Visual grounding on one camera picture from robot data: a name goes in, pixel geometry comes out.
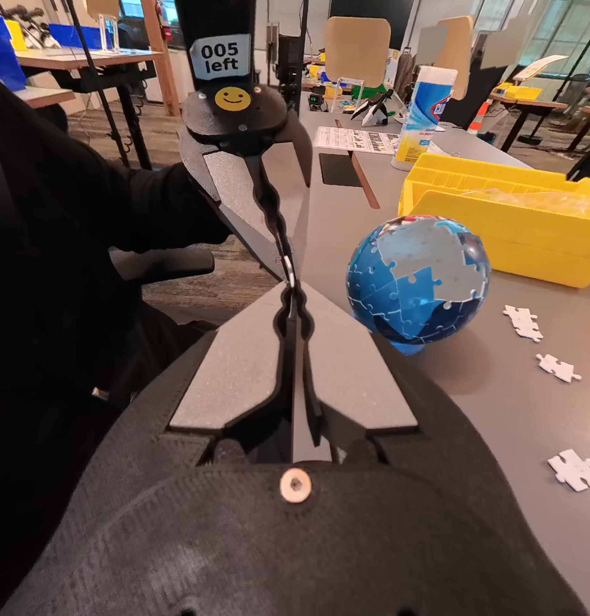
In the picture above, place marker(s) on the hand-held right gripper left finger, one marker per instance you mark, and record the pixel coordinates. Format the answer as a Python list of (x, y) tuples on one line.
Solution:
[(237, 375)]

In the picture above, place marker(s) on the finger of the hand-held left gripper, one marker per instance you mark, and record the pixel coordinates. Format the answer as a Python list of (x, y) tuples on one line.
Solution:
[(287, 192), (232, 192)]

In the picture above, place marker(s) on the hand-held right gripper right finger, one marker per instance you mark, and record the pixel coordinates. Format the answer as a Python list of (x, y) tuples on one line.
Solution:
[(352, 380)]

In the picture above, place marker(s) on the blue puzzle piece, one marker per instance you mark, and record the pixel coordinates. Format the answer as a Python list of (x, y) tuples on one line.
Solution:
[(289, 269)]

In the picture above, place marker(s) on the person's left forearm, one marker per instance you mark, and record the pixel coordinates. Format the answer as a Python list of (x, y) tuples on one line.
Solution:
[(169, 211)]

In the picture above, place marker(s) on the blue puzzle ball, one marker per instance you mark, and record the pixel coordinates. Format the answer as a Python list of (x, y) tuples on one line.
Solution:
[(420, 279)]

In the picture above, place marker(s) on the white puzzle piece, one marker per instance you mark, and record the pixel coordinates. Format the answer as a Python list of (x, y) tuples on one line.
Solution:
[(558, 368), (574, 470), (523, 323)]

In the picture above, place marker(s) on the black flat mat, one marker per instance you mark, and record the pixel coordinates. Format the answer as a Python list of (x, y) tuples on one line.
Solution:
[(340, 169)]

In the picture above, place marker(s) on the brown wooden stick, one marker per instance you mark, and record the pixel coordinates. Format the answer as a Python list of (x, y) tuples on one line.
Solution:
[(364, 178)]

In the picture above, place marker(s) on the printed paper sheet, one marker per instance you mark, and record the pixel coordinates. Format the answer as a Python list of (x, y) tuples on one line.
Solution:
[(357, 140)]

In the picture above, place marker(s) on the small toy robot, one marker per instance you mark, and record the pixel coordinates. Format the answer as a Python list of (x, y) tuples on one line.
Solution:
[(316, 102)]

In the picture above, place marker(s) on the black tripod pole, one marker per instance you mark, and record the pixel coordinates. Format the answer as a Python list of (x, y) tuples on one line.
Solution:
[(97, 86)]

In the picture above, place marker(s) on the cardboard sign on acrylic stand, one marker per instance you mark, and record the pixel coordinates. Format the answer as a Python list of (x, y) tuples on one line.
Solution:
[(102, 14), (461, 53), (356, 48)]

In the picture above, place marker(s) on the wooden desk with black legs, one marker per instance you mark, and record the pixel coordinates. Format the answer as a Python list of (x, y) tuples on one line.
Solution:
[(83, 60)]

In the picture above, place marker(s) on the cleaning wipes canister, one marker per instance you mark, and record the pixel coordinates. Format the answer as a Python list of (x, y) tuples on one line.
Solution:
[(422, 115)]

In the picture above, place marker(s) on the low blue bin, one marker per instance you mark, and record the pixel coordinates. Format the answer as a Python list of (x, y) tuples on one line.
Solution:
[(78, 36)]

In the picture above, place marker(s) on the person's black clothing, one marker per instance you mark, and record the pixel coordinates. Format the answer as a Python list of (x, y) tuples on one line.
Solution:
[(44, 313)]

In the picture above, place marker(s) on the orange traffic cone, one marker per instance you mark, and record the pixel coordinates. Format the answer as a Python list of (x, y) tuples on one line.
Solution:
[(478, 118)]

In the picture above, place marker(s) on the small yellow bin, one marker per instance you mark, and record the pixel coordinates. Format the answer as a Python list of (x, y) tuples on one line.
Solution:
[(15, 36)]

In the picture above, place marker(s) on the yellow plastic bin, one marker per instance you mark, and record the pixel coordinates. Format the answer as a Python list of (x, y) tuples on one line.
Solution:
[(526, 231)]

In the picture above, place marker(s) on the large blue bin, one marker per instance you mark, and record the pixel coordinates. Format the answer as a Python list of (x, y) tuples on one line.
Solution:
[(1, 53)]

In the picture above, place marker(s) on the clear plastic bag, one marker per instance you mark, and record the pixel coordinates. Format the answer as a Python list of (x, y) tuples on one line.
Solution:
[(530, 199)]

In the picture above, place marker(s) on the flat yellow tray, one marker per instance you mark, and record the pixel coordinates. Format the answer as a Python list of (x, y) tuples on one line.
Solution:
[(518, 90)]

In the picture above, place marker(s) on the round wooden table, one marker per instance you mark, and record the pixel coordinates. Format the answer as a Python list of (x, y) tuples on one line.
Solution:
[(530, 103)]

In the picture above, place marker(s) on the white tilted board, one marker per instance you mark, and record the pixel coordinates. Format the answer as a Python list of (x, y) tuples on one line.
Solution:
[(540, 66)]

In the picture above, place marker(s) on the wooden post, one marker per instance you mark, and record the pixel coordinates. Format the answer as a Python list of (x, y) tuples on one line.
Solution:
[(160, 57)]

